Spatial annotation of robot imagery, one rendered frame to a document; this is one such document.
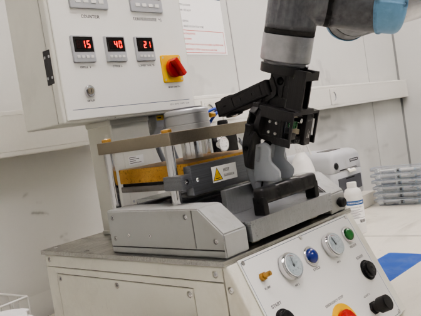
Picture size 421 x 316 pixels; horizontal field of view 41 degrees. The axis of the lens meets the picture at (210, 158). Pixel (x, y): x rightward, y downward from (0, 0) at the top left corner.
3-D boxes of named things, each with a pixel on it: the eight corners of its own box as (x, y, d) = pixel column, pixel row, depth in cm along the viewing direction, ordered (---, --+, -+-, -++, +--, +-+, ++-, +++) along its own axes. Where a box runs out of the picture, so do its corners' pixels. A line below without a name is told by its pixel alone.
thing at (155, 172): (121, 193, 98) (113, 139, 98) (207, 172, 115) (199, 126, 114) (191, 189, 87) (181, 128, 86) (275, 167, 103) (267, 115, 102)
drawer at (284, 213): (123, 242, 99) (115, 199, 99) (207, 215, 115) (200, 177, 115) (254, 247, 79) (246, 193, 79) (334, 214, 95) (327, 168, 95)
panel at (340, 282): (302, 394, 72) (235, 261, 76) (401, 313, 94) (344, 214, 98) (314, 390, 71) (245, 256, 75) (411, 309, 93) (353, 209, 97)
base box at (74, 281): (59, 343, 107) (44, 254, 106) (195, 283, 134) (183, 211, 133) (294, 405, 70) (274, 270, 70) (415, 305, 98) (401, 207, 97)
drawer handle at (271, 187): (254, 215, 83) (250, 189, 83) (309, 196, 94) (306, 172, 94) (265, 215, 81) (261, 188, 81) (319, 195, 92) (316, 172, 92)
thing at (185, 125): (83, 197, 101) (71, 125, 100) (201, 170, 123) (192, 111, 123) (178, 192, 84) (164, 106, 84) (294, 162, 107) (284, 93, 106)
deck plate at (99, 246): (41, 254, 106) (39, 249, 106) (173, 214, 131) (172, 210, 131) (223, 268, 75) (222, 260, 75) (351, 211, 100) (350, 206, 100)
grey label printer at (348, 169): (280, 204, 205) (273, 158, 204) (311, 194, 219) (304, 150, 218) (339, 202, 188) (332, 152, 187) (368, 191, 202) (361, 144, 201)
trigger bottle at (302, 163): (296, 210, 186) (284, 135, 185) (296, 206, 194) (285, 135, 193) (322, 207, 184) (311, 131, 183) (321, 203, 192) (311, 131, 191)
